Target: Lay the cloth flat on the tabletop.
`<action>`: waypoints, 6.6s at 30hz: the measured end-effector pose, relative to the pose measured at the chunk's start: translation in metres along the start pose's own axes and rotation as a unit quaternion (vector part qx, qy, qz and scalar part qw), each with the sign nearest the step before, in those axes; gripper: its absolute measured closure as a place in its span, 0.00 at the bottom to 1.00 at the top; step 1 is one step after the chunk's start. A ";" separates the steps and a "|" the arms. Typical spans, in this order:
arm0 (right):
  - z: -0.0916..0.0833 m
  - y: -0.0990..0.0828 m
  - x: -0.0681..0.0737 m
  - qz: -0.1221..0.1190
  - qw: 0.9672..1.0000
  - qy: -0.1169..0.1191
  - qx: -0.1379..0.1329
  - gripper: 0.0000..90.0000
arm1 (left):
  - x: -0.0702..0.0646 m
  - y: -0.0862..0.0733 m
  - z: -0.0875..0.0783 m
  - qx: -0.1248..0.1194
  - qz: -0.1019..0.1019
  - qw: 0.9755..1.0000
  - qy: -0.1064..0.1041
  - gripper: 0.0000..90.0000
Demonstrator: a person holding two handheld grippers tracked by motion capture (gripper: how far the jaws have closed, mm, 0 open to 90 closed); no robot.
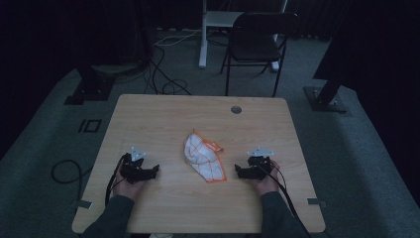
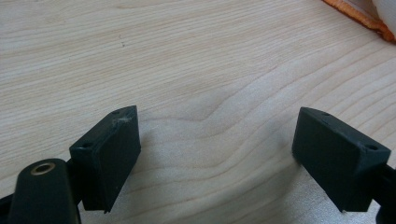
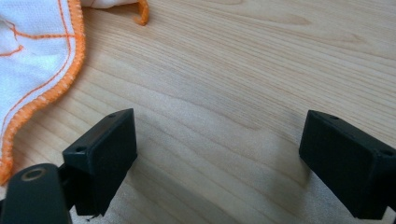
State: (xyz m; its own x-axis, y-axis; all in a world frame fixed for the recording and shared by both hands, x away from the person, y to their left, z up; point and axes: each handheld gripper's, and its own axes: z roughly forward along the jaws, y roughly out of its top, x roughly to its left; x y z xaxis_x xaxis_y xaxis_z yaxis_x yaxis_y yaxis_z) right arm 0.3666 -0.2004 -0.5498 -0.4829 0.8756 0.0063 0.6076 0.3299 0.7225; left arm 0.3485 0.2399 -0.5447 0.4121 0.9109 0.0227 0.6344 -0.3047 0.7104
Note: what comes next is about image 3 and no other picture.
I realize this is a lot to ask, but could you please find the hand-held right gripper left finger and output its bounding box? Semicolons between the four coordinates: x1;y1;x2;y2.
62;107;138;217

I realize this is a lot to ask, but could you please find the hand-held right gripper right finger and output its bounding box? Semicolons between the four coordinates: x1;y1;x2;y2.
298;109;396;220

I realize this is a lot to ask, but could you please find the white cloth with orange edging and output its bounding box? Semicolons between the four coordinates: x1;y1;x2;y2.
0;0;150;187

